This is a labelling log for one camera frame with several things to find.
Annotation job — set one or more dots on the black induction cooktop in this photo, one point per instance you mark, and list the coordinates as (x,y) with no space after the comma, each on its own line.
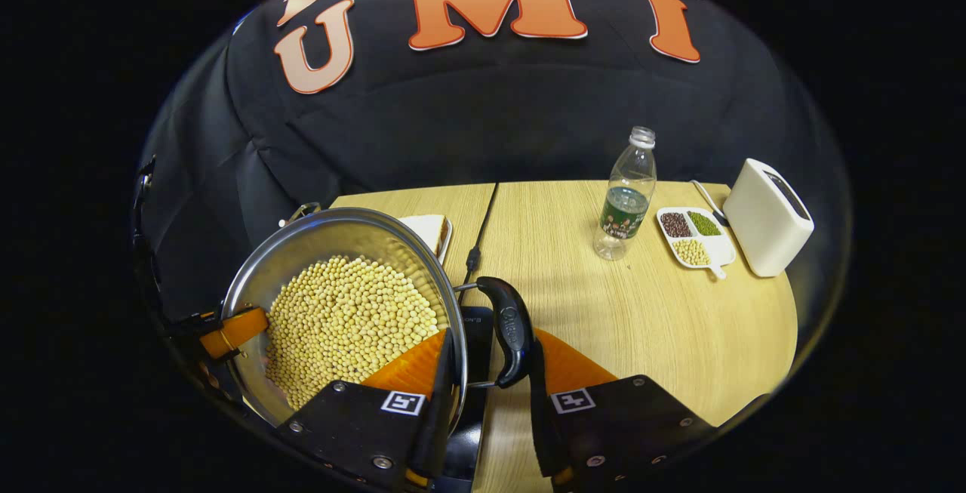
(472,432)

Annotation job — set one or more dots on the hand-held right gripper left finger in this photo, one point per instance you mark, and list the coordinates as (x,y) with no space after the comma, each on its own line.
(438,432)

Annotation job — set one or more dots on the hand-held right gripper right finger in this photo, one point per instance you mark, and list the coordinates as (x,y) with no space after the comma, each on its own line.
(542,432)

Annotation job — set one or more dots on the sandwich with lettuce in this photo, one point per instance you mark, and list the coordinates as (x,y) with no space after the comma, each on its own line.
(426,229)

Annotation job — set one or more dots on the pile of soybeans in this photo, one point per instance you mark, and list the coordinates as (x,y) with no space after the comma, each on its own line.
(339,319)

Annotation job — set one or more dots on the white divided bean plate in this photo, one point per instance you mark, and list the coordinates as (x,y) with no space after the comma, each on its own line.
(723,253)

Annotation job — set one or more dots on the clear plastic water bottle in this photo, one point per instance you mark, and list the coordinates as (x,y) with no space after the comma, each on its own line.
(626,198)

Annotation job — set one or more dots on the small white sandwich plate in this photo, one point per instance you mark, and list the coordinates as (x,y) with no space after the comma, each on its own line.
(447,240)

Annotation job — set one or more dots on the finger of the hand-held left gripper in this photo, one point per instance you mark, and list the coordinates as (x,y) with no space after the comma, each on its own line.
(234,331)

